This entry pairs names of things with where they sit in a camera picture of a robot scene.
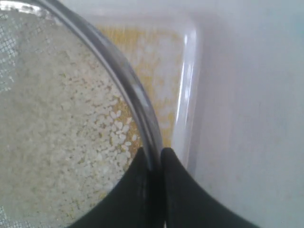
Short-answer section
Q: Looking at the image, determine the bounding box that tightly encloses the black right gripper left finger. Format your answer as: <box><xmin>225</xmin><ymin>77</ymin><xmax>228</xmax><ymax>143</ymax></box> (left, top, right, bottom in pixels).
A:
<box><xmin>70</xmin><ymin>148</ymin><xmax>152</xmax><ymax>228</ymax></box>

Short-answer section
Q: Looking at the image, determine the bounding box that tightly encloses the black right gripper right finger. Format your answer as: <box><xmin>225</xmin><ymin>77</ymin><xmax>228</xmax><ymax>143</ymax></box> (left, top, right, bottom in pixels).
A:
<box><xmin>161</xmin><ymin>148</ymin><xmax>257</xmax><ymax>228</ymax></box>

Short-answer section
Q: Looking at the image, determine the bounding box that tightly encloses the yellow grain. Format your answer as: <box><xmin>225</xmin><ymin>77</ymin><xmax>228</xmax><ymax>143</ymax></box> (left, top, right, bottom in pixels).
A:
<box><xmin>0</xmin><ymin>26</ymin><xmax>183</xmax><ymax>224</ymax></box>

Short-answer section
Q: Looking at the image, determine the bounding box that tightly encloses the round stainless steel sieve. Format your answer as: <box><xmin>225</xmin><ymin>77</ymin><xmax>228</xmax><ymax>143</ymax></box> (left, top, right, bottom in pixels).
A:
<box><xmin>0</xmin><ymin>0</ymin><xmax>162</xmax><ymax>228</ymax></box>

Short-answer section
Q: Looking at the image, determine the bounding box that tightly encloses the white square plastic tray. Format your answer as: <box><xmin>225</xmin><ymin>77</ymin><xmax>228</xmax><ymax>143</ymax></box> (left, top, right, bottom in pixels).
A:
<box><xmin>89</xmin><ymin>14</ymin><xmax>201</xmax><ymax>165</ymax></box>

